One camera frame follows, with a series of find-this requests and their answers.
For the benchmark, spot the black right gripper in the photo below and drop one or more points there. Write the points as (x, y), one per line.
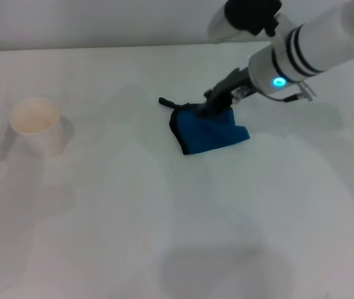
(231, 85)

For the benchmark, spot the blue rag with black trim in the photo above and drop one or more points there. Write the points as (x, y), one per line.
(207, 134)

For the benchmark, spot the white paper cup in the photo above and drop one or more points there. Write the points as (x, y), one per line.
(38, 134)

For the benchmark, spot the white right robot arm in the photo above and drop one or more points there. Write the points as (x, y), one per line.
(319, 40)

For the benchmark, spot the black and white right wrist camera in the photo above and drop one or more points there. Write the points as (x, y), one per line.
(245, 15)

